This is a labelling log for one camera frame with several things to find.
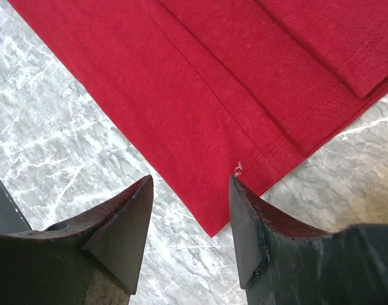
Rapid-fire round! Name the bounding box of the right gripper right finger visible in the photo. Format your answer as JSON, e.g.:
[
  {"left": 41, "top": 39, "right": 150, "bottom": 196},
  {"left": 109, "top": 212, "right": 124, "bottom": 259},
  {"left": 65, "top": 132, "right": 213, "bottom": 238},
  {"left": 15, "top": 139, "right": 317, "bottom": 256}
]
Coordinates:
[{"left": 229, "top": 177, "right": 388, "bottom": 304}]

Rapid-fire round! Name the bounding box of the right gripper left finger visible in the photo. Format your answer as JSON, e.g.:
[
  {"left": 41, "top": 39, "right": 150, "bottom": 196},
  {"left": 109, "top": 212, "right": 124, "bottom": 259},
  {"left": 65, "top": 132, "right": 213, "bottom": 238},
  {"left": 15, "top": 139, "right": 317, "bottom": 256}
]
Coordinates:
[{"left": 0, "top": 175, "right": 154, "bottom": 304}]

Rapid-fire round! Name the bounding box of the red t shirt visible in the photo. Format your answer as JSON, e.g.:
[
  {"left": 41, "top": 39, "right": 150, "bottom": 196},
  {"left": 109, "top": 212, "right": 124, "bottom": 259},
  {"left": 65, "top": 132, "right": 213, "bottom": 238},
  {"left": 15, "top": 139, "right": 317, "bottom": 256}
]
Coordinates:
[{"left": 11, "top": 1, "right": 388, "bottom": 236}]

